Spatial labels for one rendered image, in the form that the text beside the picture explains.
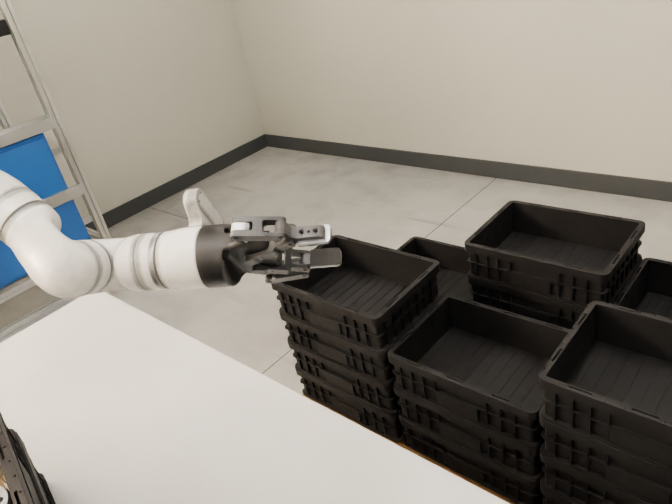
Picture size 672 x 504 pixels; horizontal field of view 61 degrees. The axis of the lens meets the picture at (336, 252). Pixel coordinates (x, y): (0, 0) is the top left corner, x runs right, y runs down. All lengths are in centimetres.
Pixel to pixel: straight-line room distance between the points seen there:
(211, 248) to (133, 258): 10
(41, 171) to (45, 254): 217
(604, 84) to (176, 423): 254
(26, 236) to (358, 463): 59
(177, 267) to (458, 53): 285
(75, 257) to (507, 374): 113
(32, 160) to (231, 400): 196
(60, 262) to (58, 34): 320
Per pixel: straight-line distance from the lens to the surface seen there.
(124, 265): 71
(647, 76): 304
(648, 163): 318
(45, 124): 290
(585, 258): 180
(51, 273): 74
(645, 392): 139
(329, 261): 68
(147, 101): 413
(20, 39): 288
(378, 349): 150
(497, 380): 155
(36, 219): 78
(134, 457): 114
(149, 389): 126
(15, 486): 85
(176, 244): 68
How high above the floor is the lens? 144
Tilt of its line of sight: 29 degrees down
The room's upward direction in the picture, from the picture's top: 12 degrees counter-clockwise
